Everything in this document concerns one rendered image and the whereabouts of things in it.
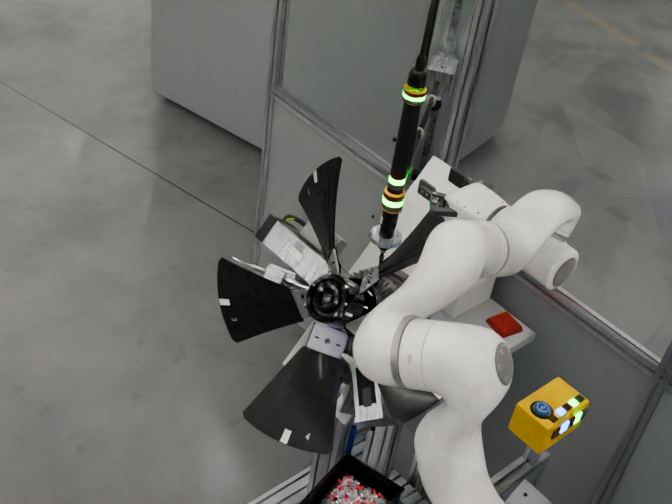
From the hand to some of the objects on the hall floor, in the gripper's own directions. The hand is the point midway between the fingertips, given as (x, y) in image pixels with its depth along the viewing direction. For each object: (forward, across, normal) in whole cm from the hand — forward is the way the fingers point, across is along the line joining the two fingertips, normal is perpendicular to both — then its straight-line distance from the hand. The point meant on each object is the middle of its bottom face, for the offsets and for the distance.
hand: (439, 182), depth 178 cm
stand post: (+24, -33, +165) cm, 170 cm away
